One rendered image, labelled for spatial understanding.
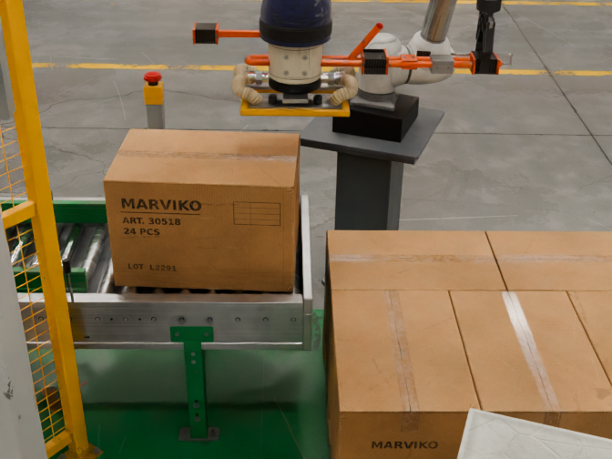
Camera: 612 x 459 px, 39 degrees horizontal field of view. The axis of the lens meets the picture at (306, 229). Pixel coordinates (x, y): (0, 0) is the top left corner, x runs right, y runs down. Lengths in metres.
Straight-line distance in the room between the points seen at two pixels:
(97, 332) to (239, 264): 0.51
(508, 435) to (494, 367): 0.94
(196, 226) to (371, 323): 0.64
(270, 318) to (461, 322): 0.61
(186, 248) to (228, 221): 0.17
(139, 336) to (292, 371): 0.78
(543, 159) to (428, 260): 2.26
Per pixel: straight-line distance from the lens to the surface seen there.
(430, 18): 3.51
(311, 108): 2.74
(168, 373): 3.48
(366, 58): 2.78
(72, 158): 5.22
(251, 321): 2.85
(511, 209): 4.70
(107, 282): 3.03
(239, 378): 3.44
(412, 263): 3.12
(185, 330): 2.89
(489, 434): 1.77
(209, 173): 2.81
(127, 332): 2.92
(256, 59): 2.80
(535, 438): 1.78
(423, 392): 2.57
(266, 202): 2.76
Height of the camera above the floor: 2.21
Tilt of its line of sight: 30 degrees down
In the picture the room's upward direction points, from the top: 1 degrees clockwise
